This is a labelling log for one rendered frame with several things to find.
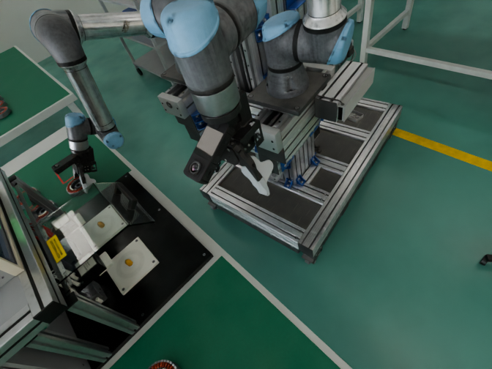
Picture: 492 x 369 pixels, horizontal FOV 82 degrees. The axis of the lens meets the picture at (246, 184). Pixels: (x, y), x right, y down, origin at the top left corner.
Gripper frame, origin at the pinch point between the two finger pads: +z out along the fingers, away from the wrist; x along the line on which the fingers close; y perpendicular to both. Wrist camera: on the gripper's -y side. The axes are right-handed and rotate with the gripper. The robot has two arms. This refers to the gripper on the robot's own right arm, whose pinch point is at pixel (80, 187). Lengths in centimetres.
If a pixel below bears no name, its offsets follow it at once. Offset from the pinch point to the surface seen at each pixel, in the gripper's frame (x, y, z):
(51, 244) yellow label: -59, -23, -22
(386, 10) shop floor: 35, 350, -115
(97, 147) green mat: 21.5, 16.7, -8.5
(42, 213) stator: -1.3, -17.1, 7.9
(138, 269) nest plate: -62, -2, -1
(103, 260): -58, -11, -8
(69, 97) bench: 99, 27, -13
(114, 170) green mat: -4.5, 14.7, -7.4
